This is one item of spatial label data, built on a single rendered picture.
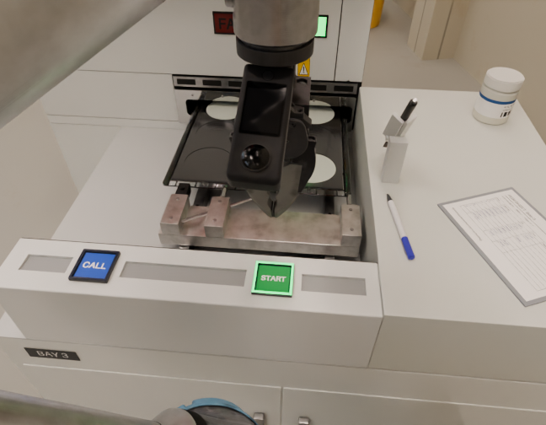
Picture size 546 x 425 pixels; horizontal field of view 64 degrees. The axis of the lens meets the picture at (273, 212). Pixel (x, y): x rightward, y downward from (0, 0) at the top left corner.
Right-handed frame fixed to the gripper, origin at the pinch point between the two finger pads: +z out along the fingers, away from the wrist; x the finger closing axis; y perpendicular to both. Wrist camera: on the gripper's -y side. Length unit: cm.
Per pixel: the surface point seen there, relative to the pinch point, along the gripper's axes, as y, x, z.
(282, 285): -0.4, -1.4, 13.4
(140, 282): -1.4, 18.7, 13.8
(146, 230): 21.5, 27.8, 27.8
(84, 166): 59, 61, 42
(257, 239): 15.5, 4.2, 21.8
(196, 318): -4.1, 10.5, 17.7
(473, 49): 278, -118, 93
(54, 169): 138, 132, 109
